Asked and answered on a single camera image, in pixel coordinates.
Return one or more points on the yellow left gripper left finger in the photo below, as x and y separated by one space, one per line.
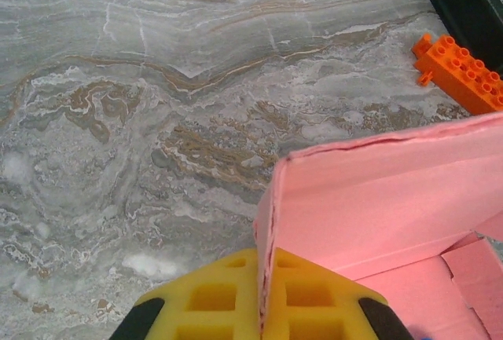
220 277

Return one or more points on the orange toy brick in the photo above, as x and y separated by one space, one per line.
463 69

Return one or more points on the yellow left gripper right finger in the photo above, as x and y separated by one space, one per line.
314 289

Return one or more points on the pink paper box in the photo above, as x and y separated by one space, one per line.
373 198

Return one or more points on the black grey chessboard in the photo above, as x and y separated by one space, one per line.
471 2

